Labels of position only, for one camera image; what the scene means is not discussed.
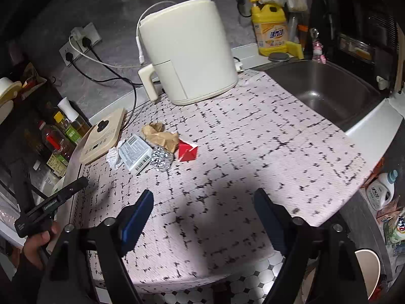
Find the white laundry detergent bottle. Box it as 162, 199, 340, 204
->
366, 169, 399, 212

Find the small pink bottle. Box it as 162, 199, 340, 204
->
311, 41, 327, 64

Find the wall socket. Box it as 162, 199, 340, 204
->
59, 42, 80, 68
71, 22, 103, 53

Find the steel sink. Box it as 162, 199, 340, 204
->
252, 58, 386, 132

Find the black power cable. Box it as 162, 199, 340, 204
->
82, 38, 138, 130
65, 54, 144, 87

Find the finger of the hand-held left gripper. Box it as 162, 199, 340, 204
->
40, 177, 89, 213

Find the white barcode wrapper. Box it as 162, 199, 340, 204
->
118, 134, 153, 175

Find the small red wrapper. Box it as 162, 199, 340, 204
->
177, 139, 199, 162

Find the black dish rack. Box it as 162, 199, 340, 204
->
308, 0, 401, 93

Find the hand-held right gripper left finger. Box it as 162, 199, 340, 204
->
38, 189, 155, 304

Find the wooden cutting board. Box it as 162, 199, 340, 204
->
391, 28, 405, 96

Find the white cap oil bottle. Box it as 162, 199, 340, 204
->
57, 97, 91, 134

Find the white air fryer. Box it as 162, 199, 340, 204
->
137, 0, 240, 106

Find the yellow sponge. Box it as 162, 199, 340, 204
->
286, 41, 305, 60

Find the yellow cap sauce bottle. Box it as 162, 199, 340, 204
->
53, 111, 83, 145

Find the silver foil wrapper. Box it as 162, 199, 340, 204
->
150, 147, 175, 172

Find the yellow detergent bottle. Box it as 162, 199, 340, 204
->
249, 0, 289, 58

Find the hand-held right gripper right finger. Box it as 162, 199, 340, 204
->
253, 187, 370, 304

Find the brown paper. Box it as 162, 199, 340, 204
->
141, 122, 180, 153

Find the patterned tablecloth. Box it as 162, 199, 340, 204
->
62, 69, 376, 296

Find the beige induction cooker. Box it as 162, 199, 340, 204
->
79, 108, 128, 165

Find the person's left forearm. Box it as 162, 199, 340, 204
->
10, 258, 49, 304

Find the white bowl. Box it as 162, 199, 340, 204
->
0, 76, 22, 125

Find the colourful refill bag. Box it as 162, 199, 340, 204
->
382, 208, 405, 245

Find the person's left hand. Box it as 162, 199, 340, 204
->
23, 220, 61, 272

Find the white charger cable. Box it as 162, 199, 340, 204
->
69, 1, 178, 69

